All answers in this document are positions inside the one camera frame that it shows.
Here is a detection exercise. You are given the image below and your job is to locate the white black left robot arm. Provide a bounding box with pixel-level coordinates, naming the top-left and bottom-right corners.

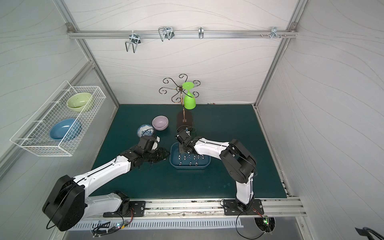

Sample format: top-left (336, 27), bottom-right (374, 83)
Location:
top-left (42, 148), bottom-right (170, 232)

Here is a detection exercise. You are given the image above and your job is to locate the copper cup tree stand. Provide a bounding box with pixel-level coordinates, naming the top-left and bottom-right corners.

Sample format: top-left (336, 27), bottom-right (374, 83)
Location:
top-left (159, 74), bottom-right (201, 133)

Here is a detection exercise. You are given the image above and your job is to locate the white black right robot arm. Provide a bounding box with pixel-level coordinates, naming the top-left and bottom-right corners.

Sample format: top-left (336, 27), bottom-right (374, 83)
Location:
top-left (176, 134), bottom-right (257, 209)

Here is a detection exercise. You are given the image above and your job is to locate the light green bowl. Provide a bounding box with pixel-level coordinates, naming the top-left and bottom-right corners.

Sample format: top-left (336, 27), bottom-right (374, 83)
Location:
top-left (67, 92), bottom-right (94, 113)

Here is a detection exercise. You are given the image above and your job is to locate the black cable bundle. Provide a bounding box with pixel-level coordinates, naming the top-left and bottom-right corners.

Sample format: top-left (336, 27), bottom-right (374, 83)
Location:
top-left (91, 209), bottom-right (134, 237)

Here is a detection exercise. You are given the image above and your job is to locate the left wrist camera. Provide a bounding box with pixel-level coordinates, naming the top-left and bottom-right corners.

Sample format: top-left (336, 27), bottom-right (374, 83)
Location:
top-left (138, 136), bottom-right (160, 152)

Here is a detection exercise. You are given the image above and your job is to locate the blue floral ceramic bowl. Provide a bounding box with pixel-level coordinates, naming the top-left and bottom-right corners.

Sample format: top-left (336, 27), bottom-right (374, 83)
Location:
top-left (137, 124), bottom-right (155, 138)

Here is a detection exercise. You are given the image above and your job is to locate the green plastic goblet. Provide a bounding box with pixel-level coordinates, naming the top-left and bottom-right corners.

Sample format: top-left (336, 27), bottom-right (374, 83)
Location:
top-left (182, 82), bottom-right (196, 110)

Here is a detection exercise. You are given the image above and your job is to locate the blue plastic storage box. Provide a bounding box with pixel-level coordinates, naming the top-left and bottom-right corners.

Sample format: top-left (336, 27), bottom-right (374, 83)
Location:
top-left (170, 143), bottom-right (211, 170)

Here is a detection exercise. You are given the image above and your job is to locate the metal double hook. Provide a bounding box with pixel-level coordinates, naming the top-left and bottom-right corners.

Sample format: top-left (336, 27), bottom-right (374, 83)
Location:
top-left (125, 32), bottom-right (141, 53)
top-left (158, 27), bottom-right (175, 42)

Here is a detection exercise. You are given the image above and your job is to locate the white wire wall basket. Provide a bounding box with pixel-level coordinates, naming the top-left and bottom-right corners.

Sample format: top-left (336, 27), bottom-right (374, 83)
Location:
top-left (10, 81), bottom-right (106, 157)

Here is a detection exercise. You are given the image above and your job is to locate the metal hook bracket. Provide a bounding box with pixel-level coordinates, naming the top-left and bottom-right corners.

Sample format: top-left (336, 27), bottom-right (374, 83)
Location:
top-left (260, 27), bottom-right (287, 39)

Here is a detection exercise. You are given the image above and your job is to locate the white slotted cable duct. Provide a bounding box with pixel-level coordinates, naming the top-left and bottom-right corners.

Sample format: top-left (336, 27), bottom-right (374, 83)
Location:
top-left (70, 218), bottom-right (244, 231)

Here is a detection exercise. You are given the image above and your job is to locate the metal single hook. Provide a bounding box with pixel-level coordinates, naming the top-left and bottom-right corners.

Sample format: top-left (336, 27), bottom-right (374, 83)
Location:
top-left (198, 27), bottom-right (204, 39)

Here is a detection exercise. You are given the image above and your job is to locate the aluminium top rail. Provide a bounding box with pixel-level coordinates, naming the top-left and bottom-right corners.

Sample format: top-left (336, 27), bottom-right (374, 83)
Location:
top-left (68, 29), bottom-right (299, 40)

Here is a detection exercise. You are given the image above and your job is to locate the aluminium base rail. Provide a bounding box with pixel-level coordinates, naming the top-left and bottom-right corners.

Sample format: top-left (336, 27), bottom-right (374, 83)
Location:
top-left (59, 197), bottom-right (307, 221)

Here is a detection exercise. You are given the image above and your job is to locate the pink ceramic bowl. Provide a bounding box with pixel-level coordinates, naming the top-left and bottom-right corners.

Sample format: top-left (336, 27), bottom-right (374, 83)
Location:
top-left (152, 116), bottom-right (169, 131)

